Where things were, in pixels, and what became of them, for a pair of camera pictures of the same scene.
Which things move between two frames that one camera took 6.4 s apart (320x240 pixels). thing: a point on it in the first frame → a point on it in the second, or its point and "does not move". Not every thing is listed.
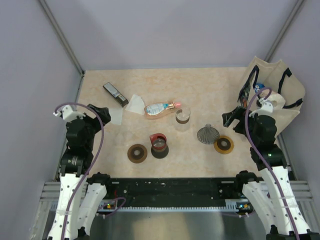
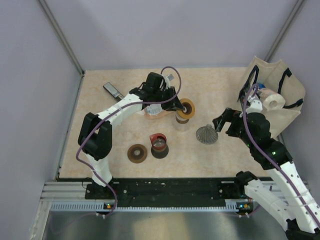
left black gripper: [104, 113] → [175, 105]
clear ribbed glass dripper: [208, 135] does not move
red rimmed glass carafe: [159, 149] does not move
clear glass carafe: [182, 122] does not move
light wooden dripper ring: [222, 149] → [190, 107]
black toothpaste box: [112, 91] does not move
